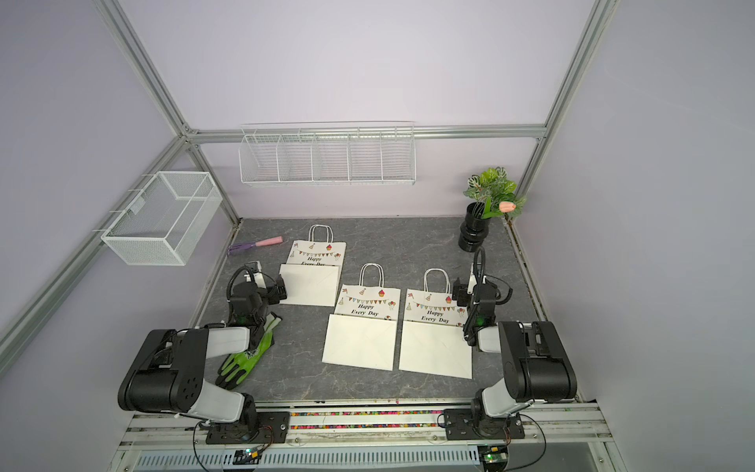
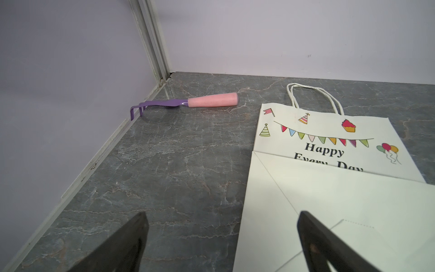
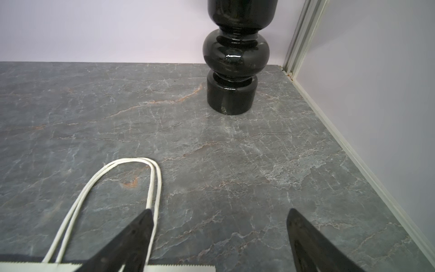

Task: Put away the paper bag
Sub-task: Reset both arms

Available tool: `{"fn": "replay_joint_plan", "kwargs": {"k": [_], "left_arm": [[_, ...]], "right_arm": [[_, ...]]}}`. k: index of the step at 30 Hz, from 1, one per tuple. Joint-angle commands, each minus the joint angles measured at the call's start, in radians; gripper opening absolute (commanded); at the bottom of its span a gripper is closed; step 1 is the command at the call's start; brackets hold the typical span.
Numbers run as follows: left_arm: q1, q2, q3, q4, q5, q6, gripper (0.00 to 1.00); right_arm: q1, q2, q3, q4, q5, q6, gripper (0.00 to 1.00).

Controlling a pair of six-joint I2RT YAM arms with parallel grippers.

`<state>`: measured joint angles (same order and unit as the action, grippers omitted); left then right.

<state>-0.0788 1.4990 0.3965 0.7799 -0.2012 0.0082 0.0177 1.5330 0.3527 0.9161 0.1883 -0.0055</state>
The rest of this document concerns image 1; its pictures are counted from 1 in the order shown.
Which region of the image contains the white party paper bag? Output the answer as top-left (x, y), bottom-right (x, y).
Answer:
top-left (399, 267), bottom-right (473, 380)

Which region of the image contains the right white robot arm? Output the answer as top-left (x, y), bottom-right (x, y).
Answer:
top-left (442, 280), bottom-right (577, 441)

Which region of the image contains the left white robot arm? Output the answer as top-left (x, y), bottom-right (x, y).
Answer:
top-left (117, 267), bottom-right (290, 446)

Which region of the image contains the purple object at back left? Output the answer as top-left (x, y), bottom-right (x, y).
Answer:
top-left (227, 236), bottom-right (283, 255)

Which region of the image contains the green work glove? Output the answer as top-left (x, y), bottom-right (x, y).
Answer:
top-left (215, 313), bottom-right (282, 391)

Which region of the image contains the artificial plant in black vase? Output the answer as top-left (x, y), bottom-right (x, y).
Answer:
top-left (458, 166), bottom-right (527, 253)

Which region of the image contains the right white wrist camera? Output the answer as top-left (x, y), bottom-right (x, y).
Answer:
top-left (467, 264), bottom-right (478, 294)

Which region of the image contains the right black corrugated cable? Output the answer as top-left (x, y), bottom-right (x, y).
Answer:
top-left (471, 245), bottom-right (489, 285)

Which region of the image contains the white wire basket on left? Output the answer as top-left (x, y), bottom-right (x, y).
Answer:
top-left (100, 171), bottom-right (222, 267)

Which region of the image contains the white wire wall shelf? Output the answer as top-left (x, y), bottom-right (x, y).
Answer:
top-left (238, 121), bottom-right (417, 186)

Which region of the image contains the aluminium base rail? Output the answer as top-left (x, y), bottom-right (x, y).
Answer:
top-left (110, 399), bottom-right (624, 471)

